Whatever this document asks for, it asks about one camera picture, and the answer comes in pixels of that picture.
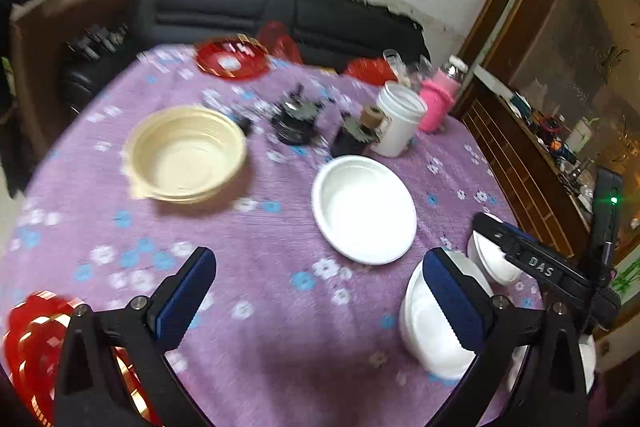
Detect black round tea tool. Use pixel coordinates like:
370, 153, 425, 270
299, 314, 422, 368
331, 109, 383, 158
271, 86, 327, 144

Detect wooden display cabinet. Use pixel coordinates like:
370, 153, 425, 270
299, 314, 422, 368
452, 0, 640, 358

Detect black devices on sofa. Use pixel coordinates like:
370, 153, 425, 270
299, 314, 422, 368
67, 24, 130, 61

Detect red dish with gold pattern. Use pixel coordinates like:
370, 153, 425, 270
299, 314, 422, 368
194, 36, 272, 81

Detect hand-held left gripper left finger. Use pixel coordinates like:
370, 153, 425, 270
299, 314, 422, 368
54, 247, 217, 427

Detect brown armchair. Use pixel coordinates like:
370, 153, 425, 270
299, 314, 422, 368
10, 0, 141, 150

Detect white plastic jar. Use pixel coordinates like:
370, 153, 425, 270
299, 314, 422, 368
371, 82, 429, 158

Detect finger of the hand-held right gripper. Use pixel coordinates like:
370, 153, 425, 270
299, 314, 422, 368
473, 212, 602, 297

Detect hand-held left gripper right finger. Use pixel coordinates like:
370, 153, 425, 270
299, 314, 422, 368
422, 248, 590, 427

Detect red plastic bag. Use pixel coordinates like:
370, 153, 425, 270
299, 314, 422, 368
257, 21, 302, 64

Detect green plant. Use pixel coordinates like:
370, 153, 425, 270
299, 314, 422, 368
612, 257, 640, 304

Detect beige plastic bowl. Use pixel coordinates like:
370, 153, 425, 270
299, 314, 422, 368
122, 105, 248, 204

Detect brown tape roll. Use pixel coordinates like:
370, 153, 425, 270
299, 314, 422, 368
360, 104, 385, 128

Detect clear glass cup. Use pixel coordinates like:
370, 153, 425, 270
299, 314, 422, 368
382, 49, 407, 82

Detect large white foam bowl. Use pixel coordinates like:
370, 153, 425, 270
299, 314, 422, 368
399, 249, 497, 380

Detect pink sleeved bottle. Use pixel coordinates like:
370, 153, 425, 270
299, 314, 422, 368
419, 56, 469, 132

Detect small white foam bowl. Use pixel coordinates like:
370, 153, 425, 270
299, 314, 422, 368
466, 214, 523, 286
507, 334, 597, 395

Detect black leather sofa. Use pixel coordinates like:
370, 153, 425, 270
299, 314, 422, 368
62, 0, 432, 112

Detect red plate with gold rim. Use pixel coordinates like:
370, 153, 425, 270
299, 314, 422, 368
2, 291, 161, 427

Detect white foam plate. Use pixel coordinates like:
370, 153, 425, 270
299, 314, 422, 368
311, 155, 418, 266

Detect purple floral tablecloth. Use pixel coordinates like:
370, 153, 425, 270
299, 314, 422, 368
0, 44, 548, 427

